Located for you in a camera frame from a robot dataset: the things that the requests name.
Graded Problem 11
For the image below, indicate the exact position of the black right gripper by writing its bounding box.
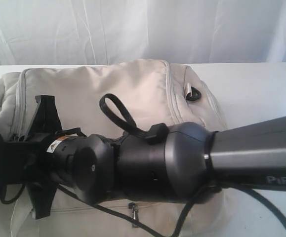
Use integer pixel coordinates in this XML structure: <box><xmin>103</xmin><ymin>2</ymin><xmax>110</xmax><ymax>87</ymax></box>
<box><xmin>1</xmin><ymin>95</ymin><xmax>88</xmax><ymax>220</ymax></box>

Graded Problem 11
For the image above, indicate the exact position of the white backdrop curtain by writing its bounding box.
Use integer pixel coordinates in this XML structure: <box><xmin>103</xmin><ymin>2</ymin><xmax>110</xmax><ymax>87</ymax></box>
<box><xmin>0</xmin><ymin>0</ymin><xmax>286</xmax><ymax>65</ymax></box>

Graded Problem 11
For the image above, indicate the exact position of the beige duffel bag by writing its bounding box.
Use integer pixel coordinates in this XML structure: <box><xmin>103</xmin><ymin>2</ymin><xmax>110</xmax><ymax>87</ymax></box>
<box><xmin>0</xmin><ymin>60</ymin><xmax>227</xmax><ymax>237</ymax></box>

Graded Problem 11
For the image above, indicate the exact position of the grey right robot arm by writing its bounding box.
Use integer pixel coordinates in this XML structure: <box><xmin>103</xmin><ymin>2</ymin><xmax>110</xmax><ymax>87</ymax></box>
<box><xmin>3</xmin><ymin>94</ymin><xmax>286</xmax><ymax>217</ymax></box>

